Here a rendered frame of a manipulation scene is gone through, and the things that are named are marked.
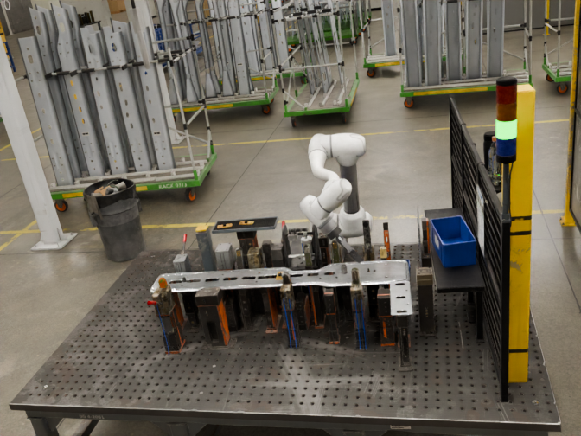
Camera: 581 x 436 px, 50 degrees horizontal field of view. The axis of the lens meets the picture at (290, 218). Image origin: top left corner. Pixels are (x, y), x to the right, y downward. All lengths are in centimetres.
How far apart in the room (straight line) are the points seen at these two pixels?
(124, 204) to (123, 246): 43
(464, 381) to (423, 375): 19
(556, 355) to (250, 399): 214
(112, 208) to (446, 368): 378
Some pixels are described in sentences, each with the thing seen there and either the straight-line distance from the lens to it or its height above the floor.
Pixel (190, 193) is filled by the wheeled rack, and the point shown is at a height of 11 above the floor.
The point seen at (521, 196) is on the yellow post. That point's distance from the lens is 252.
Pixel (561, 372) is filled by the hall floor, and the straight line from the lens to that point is 421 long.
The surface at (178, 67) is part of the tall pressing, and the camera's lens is 1118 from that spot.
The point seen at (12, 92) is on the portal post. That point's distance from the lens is 664.
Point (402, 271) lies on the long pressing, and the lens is 320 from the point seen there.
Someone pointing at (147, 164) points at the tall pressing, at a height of 39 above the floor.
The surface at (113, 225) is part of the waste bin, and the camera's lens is 603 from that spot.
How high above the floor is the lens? 259
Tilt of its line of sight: 24 degrees down
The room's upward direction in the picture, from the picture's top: 8 degrees counter-clockwise
